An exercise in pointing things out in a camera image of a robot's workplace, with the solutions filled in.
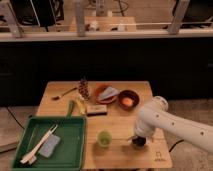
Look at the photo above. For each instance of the dark metal cup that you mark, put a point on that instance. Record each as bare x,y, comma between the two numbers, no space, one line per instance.
138,141

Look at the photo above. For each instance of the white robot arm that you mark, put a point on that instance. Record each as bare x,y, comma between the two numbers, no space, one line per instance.
154,114

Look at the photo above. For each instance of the green plastic tray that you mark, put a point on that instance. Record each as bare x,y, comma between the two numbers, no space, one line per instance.
68,154

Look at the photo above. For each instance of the grey folded cloth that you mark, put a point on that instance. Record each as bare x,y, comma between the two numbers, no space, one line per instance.
107,93

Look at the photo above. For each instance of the orange red plate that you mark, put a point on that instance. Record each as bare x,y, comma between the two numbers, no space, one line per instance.
99,89

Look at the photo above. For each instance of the wooden folding table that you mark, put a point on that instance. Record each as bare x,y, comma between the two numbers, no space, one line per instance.
120,154

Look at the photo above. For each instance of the brown pine cone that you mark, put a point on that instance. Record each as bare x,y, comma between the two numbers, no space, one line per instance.
83,89

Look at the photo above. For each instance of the dark brown bowl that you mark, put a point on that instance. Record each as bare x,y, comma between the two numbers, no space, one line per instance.
130,94

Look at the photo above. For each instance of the orange round fruit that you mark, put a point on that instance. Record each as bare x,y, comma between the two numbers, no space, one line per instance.
128,102

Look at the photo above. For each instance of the wooden block brush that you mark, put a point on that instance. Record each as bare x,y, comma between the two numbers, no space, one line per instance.
96,110

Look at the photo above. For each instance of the yellow banana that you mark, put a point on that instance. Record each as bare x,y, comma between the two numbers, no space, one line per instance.
81,106

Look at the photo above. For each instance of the metal spoon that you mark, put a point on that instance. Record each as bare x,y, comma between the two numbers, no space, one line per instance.
63,94

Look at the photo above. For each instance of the green plastic cup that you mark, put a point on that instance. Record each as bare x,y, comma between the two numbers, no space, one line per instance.
104,139

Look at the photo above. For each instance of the wooden background table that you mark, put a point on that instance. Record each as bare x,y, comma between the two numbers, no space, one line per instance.
107,23

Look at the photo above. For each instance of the grey blue sponge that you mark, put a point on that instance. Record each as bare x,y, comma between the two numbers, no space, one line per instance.
49,145

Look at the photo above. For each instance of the white tongs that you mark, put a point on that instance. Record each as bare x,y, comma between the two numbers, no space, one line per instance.
27,157

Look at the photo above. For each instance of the metal frame railing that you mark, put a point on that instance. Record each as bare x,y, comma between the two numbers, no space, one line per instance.
54,20

